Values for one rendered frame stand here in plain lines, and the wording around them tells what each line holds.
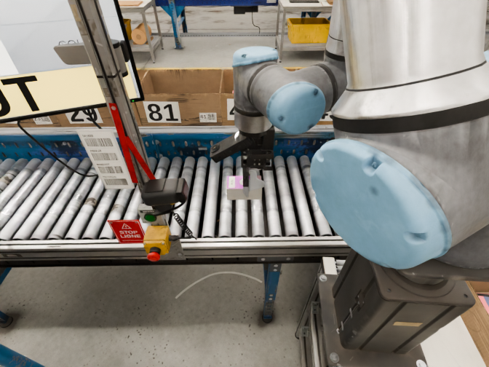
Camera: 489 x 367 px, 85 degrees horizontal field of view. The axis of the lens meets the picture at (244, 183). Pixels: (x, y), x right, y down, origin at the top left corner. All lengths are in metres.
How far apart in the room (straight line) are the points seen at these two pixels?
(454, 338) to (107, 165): 1.07
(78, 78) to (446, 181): 0.75
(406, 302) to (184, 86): 1.38
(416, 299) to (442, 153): 0.42
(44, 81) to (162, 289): 1.34
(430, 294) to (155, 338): 1.39
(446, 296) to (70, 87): 0.93
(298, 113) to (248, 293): 1.40
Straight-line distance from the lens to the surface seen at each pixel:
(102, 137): 0.74
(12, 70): 0.82
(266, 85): 0.50
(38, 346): 1.97
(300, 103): 0.46
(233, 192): 0.76
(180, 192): 0.73
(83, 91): 0.81
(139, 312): 1.80
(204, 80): 1.57
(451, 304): 0.68
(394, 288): 0.64
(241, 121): 0.61
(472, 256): 0.53
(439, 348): 1.02
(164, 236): 0.91
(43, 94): 0.82
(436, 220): 0.27
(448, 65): 0.28
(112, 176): 0.82
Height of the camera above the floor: 1.59
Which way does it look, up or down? 43 degrees down
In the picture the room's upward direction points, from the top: straight up
